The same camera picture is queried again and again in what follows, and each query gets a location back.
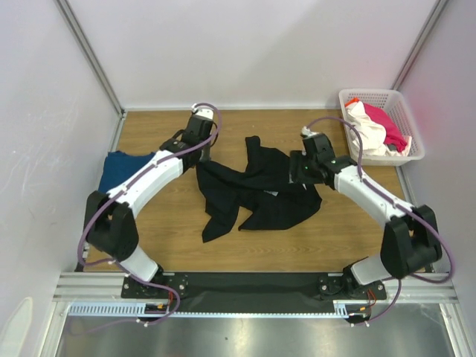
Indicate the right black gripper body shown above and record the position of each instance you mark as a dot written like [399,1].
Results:
[296,169]

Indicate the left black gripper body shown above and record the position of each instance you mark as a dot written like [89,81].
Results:
[205,152]

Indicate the black t shirt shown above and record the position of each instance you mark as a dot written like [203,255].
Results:
[263,188]

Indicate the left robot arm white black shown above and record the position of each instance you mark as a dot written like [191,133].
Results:
[110,219]

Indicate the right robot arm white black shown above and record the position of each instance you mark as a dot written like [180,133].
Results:
[409,241]

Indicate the folded blue t shirt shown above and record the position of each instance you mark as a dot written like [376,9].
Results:
[119,166]

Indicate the cream white t shirt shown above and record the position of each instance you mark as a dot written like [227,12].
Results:
[372,134]

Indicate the orange garment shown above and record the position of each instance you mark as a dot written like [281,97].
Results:
[351,102]

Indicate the white plastic basket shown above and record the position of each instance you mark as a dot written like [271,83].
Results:
[393,103]

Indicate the pink t shirt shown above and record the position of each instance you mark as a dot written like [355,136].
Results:
[394,139]

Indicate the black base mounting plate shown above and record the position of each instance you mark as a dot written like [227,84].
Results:
[267,292]

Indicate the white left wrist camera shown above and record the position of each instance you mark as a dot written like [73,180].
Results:
[203,111]

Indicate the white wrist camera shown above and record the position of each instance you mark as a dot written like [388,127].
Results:
[203,111]
[306,132]

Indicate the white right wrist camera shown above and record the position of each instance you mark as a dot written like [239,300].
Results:
[306,132]

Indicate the left aluminium corner post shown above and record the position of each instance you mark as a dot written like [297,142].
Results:
[73,24]

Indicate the aluminium corner post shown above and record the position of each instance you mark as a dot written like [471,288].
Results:
[73,24]
[429,25]

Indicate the aluminium frame rail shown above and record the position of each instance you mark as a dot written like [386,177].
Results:
[113,294]

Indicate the right aluminium corner post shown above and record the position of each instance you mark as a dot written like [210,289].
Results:
[429,25]

